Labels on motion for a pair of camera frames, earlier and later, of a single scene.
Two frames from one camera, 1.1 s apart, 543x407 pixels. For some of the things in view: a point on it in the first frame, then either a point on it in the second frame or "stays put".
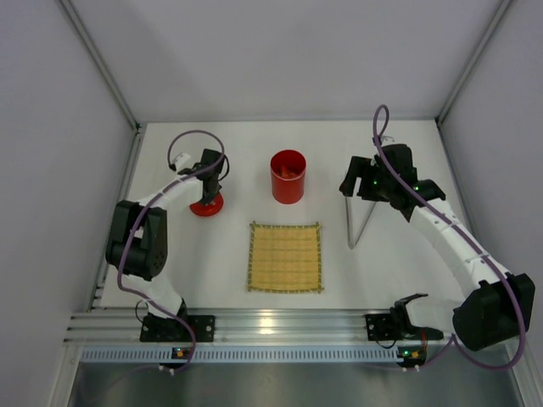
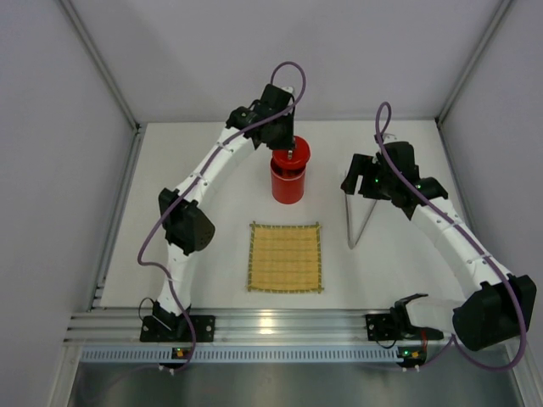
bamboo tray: x=284 y=258 stays put
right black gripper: x=356 y=177 stays put
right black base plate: x=386 y=327 stays put
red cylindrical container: x=288 y=174 stays put
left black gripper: x=212 y=188 -> x=284 y=138
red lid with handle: x=204 y=209 -> x=297 y=157
